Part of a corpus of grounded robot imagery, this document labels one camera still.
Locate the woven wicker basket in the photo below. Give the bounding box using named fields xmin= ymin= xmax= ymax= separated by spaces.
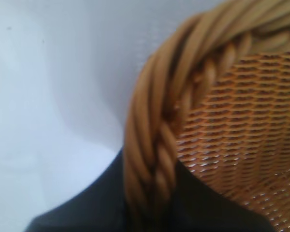
xmin=122 ymin=0 xmax=290 ymax=232

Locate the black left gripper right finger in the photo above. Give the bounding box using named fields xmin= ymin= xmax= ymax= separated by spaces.
xmin=168 ymin=161 xmax=260 ymax=232

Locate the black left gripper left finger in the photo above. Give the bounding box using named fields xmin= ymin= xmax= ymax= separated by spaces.
xmin=26 ymin=147 xmax=136 ymax=232

